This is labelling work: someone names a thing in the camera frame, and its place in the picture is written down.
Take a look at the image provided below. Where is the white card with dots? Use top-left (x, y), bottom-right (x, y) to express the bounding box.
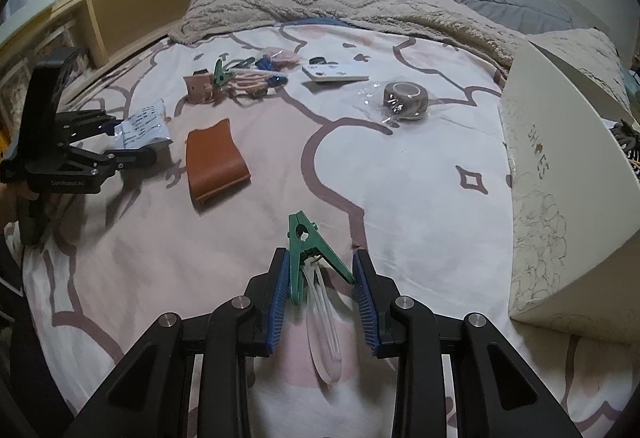
top-left (301, 62), bottom-right (370, 84)

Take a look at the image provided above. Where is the white packet with text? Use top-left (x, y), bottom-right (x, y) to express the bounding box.
top-left (114, 98), bottom-right (174, 153)

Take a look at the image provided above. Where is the blue bed sheet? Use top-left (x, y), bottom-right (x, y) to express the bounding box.
top-left (282, 16), bottom-right (346, 27)

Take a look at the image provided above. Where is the white box container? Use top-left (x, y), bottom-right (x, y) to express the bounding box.
top-left (500, 38), bottom-right (640, 337)

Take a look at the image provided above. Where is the pink and white printed blanket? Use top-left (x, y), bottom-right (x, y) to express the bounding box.
top-left (20, 18), bottom-right (640, 438)

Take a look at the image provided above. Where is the wooden shelf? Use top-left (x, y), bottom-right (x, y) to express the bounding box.
top-left (0, 0), bottom-right (286, 84)

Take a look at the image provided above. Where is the green clothespin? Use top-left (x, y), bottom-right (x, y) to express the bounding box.
top-left (286, 211), bottom-right (357, 387)
top-left (212, 59), bottom-right (236, 87)

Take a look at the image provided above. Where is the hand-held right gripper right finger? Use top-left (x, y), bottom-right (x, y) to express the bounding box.
top-left (351, 249), bottom-right (583, 438)

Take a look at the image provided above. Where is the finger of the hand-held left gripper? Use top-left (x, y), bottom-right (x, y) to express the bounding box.
top-left (54, 109), bottom-right (119, 140)
top-left (66, 146), bottom-right (159, 179)

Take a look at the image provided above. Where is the pink plastic packet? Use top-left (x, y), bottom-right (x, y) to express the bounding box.
top-left (260, 47), bottom-right (297, 68)

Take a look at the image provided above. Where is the brown leather pouch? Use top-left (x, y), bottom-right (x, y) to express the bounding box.
top-left (186, 119), bottom-right (251, 209)

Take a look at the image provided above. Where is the pink leather holder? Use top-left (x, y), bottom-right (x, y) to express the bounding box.
top-left (183, 69), bottom-right (214, 104)

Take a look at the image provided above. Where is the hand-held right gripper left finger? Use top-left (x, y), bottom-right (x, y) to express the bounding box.
top-left (75, 247), bottom-right (291, 438)

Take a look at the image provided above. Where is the tape roll in clear wrap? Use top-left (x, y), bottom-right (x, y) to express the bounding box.
top-left (360, 80), bottom-right (444, 129)

